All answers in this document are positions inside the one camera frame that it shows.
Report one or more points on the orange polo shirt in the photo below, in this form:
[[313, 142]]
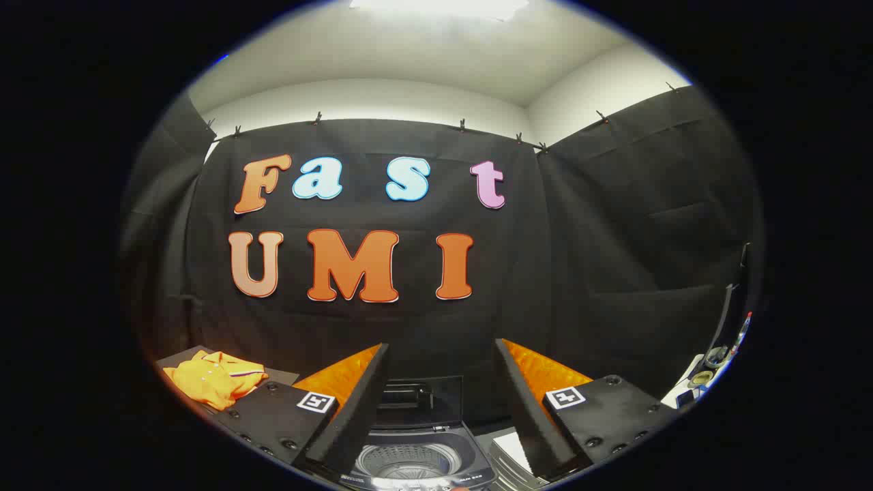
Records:
[[215, 382]]

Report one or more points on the ceiling light panel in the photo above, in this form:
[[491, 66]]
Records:
[[436, 7]]

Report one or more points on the white flat board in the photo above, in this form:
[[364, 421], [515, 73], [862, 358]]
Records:
[[511, 450]]

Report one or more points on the grey washing machine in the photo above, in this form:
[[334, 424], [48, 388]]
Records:
[[470, 450]]

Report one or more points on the dark washing machine lid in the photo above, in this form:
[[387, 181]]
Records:
[[443, 402]]

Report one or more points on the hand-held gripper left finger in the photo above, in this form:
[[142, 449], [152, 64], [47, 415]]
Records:
[[365, 402]]

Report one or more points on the black backdrop cloth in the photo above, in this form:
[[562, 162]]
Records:
[[409, 327]]

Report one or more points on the grey platform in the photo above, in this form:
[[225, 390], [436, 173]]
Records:
[[276, 375]]

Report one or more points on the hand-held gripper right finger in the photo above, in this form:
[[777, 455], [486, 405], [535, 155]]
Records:
[[525, 402]]

